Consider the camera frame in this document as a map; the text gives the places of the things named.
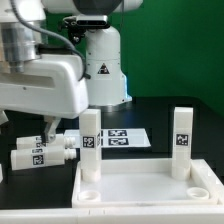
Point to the white L-shaped fence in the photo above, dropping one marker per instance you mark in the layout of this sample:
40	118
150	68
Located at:
198	214

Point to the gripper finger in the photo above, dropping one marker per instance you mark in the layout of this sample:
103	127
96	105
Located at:
3	119
50	129

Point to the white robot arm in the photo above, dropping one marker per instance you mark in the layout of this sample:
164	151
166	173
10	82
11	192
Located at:
29	29

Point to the white marker sheet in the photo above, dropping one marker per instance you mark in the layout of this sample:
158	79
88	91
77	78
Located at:
124	138

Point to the white desk tabletop tray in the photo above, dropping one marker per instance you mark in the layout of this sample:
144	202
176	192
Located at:
147	182

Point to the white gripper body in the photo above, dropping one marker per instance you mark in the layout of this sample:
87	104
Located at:
50	86

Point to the white piece at left edge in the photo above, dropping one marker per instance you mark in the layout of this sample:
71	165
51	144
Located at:
1	174

